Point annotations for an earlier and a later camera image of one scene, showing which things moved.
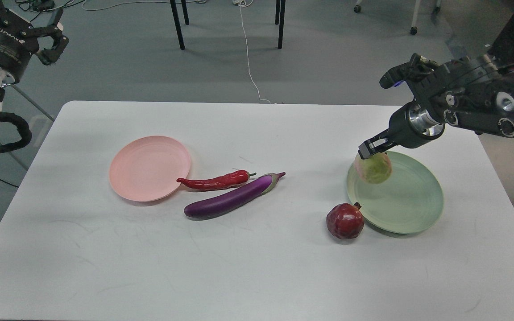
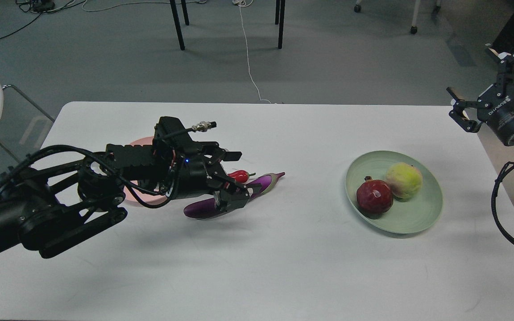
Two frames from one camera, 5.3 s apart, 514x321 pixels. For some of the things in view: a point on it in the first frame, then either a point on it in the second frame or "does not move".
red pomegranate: x=345 y=221 to x=374 y=197
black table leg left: x=177 y=22 does not move
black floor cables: x=42 y=6 does not move
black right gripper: x=411 y=125 to x=506 y=106
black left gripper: x=8 y=47 to x=194 y=181
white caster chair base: x=413 y=29 does not move
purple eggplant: x=214 y=206 does not move
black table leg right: x=281 y=9 does not move
